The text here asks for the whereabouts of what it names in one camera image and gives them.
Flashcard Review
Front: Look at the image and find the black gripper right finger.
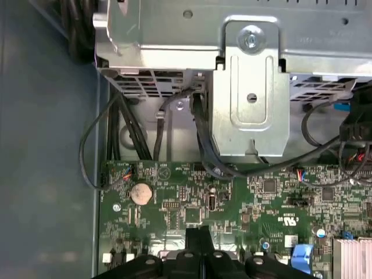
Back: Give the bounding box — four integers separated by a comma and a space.
199, 228, 317, 279

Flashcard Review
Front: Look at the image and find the flat black SATA cable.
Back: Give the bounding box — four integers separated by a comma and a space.
189, 92, 244, 178

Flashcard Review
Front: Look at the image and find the metal drive cage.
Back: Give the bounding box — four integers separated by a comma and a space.
92, 0, 372, 159

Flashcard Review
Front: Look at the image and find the round coin battery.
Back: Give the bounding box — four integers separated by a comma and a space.
129, 182, 154, 206

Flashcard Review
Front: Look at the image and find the black bent cable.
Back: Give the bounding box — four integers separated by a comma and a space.
153, 87, 194, 162

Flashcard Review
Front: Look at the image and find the black power connector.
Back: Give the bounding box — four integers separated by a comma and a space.
338, 78, 372, 143

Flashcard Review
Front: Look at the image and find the silver metal bracket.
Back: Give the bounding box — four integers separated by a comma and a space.
211, 15, 292, 158

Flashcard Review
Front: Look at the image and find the green motherboard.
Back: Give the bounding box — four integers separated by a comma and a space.
98, 159, 372, 279

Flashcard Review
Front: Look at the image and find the blue SATA connector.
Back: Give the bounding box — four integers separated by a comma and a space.
291, 243, 315, 276

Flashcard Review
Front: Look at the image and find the black square chip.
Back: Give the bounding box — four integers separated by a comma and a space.
263, 179, 277, 194
321, 187, 335, 202

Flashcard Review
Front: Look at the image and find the thick black cable bundle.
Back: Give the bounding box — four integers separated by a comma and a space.
60, 0, 98, 65

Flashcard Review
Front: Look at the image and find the finned chipset heatsink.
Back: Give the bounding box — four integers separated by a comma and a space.
332, 237, 372, 279

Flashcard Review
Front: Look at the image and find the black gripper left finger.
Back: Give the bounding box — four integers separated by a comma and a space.
92, 228, 203, 279

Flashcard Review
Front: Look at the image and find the internal USB port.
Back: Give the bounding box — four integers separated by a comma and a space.
207, 193, 218, 212

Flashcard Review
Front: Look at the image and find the silver bracket screw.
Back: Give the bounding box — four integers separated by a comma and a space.
237, 24, 266, 54

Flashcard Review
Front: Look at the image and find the long black round cable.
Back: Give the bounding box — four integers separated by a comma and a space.
232, 135, 349, 178

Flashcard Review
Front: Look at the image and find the thin black looped wire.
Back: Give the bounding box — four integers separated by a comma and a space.
78, 94, 136, 192

